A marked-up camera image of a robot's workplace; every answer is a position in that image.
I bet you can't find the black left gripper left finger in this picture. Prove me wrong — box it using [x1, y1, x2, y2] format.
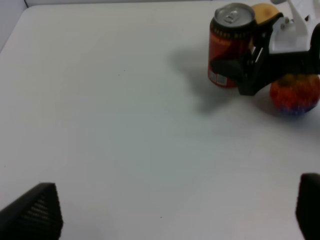
[0, 182, 64, 240]

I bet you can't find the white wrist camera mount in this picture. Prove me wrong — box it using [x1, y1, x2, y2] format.
[269, 0, 320, 57]

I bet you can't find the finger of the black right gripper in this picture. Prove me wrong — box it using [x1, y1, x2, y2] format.
[252, 12, 284, 47]
[210, 56, 250, 82]

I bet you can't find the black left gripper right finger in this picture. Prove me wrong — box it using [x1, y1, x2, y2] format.
[295, 173, 320, 240]

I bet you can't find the brown potato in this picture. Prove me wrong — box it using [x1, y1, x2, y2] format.
[251, 3, 280, 24]

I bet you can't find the red soda can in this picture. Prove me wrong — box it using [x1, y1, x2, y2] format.
[207, 2, 256, 88]

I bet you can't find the rainbow coloured ball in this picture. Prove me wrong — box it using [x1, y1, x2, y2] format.
[269, 74, 320, 116]

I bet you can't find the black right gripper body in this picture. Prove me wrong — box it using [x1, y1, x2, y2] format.
[237, 23, 320, 97]

